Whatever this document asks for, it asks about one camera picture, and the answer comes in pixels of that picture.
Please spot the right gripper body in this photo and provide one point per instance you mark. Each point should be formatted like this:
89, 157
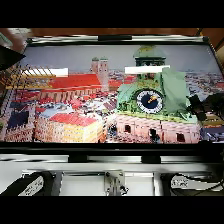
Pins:
199, 107

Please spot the green T-shirt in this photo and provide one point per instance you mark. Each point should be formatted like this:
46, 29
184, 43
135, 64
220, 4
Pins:
175, 90

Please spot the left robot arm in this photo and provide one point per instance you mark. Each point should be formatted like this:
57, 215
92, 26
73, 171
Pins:
10, 56

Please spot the silver frame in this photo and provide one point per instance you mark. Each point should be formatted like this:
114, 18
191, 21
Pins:
100, 166

